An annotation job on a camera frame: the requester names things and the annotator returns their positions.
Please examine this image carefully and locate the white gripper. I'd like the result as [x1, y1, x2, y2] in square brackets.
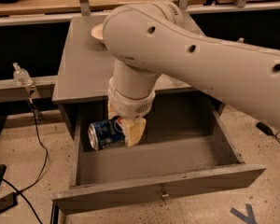
[107, 77, 155, 147]

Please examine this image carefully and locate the blue pepsi can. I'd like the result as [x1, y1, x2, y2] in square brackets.
[88, 116, 125, 150]

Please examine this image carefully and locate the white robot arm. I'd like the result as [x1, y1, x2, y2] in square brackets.
[103, 1, 280, 131]

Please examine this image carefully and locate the open grey top drawer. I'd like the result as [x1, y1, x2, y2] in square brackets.
[52, 104, 265, 215]

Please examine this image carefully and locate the metal drawer knob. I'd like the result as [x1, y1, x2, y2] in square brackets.
[161, 188, 170, 201]

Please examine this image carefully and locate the grey cabinet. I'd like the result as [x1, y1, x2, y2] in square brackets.
[52, 14, 225, 139]

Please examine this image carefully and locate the white bowl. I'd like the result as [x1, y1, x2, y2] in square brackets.
[91, 24, 104, 43]

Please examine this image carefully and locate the clear plastic bottle left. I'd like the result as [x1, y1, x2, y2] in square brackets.
[13, 63, 34, 87]

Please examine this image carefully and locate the clear plastic bottle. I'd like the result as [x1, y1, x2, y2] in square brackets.
[238, 37, 245, 43]
[13, 63, 34, 87]

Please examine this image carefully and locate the black power adapter left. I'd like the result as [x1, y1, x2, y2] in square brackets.
[0, 192, 17, 214]

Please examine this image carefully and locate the black power adapter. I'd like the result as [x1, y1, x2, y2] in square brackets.
[256, 122, 273, 135]
[0, 192, 17, 214]

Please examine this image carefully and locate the clear plastic bottle right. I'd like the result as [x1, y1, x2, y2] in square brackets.
[238, 37, 245, 43]

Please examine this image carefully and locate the black power adapter right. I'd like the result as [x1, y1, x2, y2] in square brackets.
[256, 122, 273, 135]

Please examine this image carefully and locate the black cable on floor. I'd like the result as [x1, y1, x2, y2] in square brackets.
[2, 89, 50, 224]

